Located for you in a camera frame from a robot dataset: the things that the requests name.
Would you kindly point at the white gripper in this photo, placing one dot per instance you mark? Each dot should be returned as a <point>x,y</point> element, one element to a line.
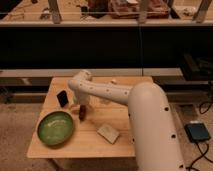
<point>81,99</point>

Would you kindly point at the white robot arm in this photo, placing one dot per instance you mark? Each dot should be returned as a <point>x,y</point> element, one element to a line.
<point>156,143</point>

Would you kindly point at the green ceramic bowl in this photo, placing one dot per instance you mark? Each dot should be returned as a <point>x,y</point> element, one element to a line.
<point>55,128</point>

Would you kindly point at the wooden table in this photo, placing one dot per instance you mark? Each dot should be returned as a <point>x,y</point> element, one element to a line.
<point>85,143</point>

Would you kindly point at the beige sponge block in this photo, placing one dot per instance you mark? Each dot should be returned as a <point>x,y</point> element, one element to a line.
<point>108,132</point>

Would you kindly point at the white squeeze bottle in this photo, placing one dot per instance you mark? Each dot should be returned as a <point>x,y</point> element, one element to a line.
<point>113,81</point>

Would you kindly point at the long wooden workbench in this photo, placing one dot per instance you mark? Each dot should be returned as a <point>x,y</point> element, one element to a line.
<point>24,73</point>

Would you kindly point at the blue foot pedal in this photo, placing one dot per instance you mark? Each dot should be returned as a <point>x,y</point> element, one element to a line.
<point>197,132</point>

